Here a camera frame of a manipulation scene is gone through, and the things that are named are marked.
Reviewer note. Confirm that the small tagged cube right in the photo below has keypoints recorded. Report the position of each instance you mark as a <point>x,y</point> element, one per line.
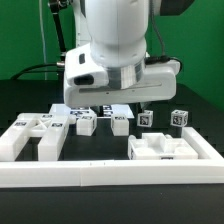
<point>179,118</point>

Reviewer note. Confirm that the white marker base plate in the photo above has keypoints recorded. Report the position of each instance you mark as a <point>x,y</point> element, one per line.
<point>106,111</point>

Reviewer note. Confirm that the white chair back frame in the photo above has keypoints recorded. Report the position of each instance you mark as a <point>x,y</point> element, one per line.
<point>51,129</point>

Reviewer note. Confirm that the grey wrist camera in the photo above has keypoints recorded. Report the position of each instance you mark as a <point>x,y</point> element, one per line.
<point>81,70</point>

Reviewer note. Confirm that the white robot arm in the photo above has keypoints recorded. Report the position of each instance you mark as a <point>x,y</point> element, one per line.
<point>112,66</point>

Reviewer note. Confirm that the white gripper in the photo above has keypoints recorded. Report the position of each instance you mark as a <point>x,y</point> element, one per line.
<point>135,83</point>

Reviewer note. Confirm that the small tagged cube left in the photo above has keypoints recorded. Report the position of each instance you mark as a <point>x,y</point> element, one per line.
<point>145,119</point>

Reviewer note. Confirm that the white chair seat part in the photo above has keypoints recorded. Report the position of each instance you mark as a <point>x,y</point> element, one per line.
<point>157,146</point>

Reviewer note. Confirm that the small tagged cube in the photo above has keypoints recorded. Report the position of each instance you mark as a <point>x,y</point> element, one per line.
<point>145,119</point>
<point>179,118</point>

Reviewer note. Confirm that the white U-shaped fence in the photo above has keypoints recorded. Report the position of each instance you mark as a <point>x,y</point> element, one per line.
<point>208,168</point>

